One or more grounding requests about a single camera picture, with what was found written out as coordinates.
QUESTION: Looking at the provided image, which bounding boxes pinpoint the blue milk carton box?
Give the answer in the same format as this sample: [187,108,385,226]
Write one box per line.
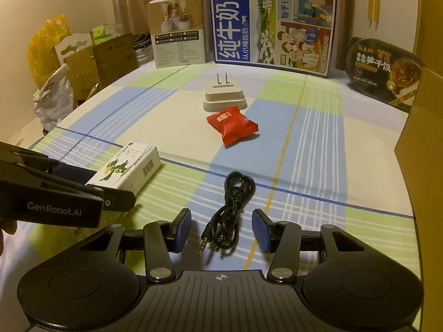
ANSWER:
[208,0,338,77]

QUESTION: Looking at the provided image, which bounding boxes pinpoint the wooden door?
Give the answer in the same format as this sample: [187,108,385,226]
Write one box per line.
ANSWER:
[413,0,443,73]

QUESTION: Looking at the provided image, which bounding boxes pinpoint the yellow plastic bag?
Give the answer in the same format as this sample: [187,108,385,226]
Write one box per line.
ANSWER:
[28,14,75,84]

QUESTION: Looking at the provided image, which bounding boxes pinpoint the small brown carton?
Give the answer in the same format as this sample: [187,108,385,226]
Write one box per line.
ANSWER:
[65,46,101,107]

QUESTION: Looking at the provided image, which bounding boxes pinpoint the large printed brown carton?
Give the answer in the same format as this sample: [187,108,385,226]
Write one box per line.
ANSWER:
[93,34,139,89]

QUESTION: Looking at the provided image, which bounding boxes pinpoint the brown cardboard box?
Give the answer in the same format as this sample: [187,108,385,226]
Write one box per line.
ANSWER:
[394,66,443,284]

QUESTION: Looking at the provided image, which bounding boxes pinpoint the white medicine box bird print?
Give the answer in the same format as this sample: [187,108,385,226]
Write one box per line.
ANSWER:
[85,141,163,196]

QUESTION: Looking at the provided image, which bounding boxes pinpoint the checked cloth desktop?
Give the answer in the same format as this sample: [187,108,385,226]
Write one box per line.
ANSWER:
[0,60,426,332]

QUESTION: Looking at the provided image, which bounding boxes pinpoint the white crumpled snack bag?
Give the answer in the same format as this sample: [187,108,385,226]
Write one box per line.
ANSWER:
[32,64,77,134]

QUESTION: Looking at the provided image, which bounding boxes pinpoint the black audio cable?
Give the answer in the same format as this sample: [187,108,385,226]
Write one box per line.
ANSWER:
[197,171,257,257]

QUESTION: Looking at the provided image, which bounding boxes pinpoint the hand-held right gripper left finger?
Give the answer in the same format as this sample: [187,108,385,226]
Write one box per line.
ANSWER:
[67,208,192,283]

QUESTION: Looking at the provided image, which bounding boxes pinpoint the white cardboard cutout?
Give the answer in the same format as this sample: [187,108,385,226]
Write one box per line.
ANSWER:
[55,32,94,63]

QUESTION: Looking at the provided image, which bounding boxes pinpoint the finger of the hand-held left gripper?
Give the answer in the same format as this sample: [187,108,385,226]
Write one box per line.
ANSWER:
[0,141,98,185]
[0,161,136,212]

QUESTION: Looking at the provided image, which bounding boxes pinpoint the red candy packet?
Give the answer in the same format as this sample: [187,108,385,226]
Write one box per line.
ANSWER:
[206,105,259,148]

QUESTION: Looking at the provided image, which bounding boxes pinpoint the hanging wooden sticks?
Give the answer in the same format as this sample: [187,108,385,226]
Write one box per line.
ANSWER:
[367,0,380,30]

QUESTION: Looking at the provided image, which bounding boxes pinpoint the green tissue pack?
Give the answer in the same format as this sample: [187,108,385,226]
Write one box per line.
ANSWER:
[91,22,122,41]

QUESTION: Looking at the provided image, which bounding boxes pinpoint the white plug adapter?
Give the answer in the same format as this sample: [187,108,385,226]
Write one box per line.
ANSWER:
[202,71,248,113]

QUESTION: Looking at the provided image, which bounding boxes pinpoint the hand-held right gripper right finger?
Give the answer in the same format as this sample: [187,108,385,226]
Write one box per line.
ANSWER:
[251,208,372,283]

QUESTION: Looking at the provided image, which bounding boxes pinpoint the black instant meal bowl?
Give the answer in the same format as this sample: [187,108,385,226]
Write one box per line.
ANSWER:
[347,36,426,113]

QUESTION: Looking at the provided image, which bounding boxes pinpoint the beige product box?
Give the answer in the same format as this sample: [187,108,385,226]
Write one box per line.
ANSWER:
[147,0,205,69]

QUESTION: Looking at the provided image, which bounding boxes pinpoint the person's left hand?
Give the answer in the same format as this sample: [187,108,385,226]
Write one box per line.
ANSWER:
[0,219,18,261]

